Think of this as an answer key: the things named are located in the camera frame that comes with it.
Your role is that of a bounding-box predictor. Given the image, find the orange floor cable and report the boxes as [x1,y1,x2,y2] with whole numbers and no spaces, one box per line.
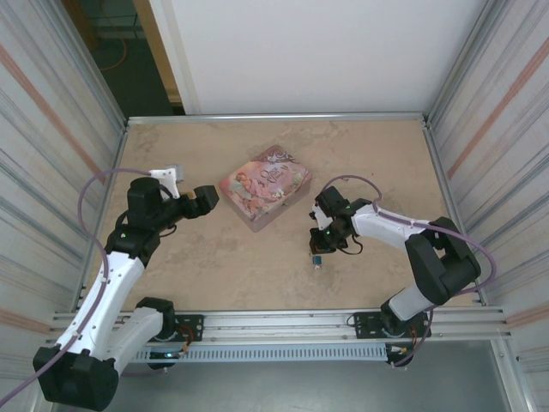
[101,37,130,70]

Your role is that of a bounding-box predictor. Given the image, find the pink illustrated tin box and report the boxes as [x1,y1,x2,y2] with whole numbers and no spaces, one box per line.
[218,144,314,234]

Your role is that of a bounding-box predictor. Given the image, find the wooden door frame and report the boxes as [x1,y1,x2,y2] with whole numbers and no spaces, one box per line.
[132,0,186,115]

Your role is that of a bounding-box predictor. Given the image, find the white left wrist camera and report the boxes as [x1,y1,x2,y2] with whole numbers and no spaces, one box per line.
[148,162,188,201]

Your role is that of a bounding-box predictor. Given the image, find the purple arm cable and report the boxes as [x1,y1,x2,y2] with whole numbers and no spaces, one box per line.
[0,168,154,407]
[321,173,499,369]

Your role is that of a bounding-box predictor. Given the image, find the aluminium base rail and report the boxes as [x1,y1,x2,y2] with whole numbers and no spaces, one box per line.
[51,306,511,345]

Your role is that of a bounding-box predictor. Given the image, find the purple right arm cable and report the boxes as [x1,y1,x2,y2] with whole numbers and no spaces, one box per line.
[321,173,499,369]

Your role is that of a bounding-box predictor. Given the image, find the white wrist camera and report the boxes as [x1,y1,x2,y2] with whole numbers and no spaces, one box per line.
[148,162,188,201]
[309,202,335,232]

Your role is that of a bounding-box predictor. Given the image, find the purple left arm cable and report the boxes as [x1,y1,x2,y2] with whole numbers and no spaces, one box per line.
[0,168,154,407]

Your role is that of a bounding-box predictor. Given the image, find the aluminium frame crossbar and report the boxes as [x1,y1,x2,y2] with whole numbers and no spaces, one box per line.
[126,112,430,128]

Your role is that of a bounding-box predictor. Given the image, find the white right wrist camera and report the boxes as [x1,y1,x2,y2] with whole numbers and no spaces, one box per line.
[309,202,335,232]

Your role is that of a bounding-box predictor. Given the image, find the grey slotted cable duct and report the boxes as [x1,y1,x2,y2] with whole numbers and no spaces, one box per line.
[124,345,389,364]

